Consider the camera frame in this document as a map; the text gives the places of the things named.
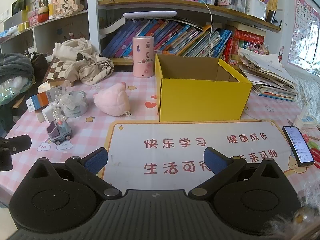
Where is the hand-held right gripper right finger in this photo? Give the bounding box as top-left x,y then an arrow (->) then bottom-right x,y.
188,147 -> 285,199

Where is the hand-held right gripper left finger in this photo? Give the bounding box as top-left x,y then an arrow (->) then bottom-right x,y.
30,148 -> 123,200

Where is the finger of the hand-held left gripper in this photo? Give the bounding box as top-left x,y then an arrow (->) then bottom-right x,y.
0,134 -> 32,155
0,148 -> 13,172

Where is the clear ribbon with pearls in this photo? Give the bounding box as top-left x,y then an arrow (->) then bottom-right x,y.
51,80 -> 84,128

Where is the clear tape roll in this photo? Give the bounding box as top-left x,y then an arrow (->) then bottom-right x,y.
60,90 -> 88,118

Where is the pink plush toy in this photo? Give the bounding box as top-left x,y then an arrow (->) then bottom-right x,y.
93,82 -> 132,117

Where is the yellow cardboard box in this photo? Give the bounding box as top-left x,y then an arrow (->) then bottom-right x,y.
154,54 -> 253,122

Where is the white small printed box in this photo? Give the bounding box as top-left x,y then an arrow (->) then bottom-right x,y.
41,103 -> 60,124

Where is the white desk mat orange border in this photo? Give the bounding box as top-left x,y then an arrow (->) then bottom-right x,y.
101,120 -> 300,198

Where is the blue orange small box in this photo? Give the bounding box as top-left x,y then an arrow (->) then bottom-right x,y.
26,85 -> 63,113

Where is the clear plastic bag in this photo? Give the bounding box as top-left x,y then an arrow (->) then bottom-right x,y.
0,76 -> 35,105

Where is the pink checked tablecloth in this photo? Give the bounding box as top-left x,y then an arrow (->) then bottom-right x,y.
0,70 -> 320,205

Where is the white wedge block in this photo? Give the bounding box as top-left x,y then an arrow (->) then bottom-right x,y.
37,81 -> 57,93

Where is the dark grey cloth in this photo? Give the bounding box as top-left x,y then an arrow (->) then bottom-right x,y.
0,52 -> 34,80

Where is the wooden chessboard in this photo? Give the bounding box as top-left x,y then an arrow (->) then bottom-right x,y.
42,57 -> 75,84

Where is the black bag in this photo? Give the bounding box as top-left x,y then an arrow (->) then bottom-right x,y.
27,52 -> 49,83

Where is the black smartphone lit screen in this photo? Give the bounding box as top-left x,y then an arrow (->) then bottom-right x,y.
282,126 -> 315,168

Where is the stack of papers and booklets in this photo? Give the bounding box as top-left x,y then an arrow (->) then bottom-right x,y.
239,47 -> 299,102

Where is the white blue toy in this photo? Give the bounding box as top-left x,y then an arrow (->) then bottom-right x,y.
294,102 -> 319,130

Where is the grey fur pompom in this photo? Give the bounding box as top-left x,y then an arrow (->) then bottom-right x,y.
265,180 -> 320,240

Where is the cream cloth bag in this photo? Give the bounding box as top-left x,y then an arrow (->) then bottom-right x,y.
52,39 -> 115,85

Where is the pink cylinder canister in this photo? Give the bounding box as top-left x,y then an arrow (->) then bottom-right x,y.
132,36 -> 154,78

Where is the white lace cloth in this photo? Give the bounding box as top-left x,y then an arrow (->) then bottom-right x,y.
285,65 -> 320,110

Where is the thick red book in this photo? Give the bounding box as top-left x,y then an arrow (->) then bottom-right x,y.
232,29 -> 265,48

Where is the pink small box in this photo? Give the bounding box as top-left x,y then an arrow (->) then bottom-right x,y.
27,9 -> 42,27

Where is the red white round doll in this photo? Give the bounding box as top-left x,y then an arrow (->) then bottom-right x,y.
37,5 -> 50,23

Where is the grey open book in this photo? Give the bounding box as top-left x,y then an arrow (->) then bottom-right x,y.
100,17 -> 125,37

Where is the white side shelf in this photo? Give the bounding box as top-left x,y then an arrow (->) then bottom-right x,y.
0,9 -> 89,55

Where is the row of colourful books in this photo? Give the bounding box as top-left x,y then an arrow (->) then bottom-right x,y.
101,19 -> 234,59

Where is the white jar yellow label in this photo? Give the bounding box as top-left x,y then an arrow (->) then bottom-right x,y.
48,0 -> 56,20

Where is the white lamp bar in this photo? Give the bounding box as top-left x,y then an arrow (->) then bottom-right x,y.
123,11 -> 178,19

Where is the white storage box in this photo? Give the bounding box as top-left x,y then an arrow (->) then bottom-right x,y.
245,0 -> 267,20

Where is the wooden bookshelf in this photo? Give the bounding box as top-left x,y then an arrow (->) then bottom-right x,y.
87,0 -> 283,67

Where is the white cable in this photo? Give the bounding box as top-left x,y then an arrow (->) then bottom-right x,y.
186,0 -> 215,55

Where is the pink wall poster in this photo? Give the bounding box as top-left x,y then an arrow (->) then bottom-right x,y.
287,0 -> 320,65

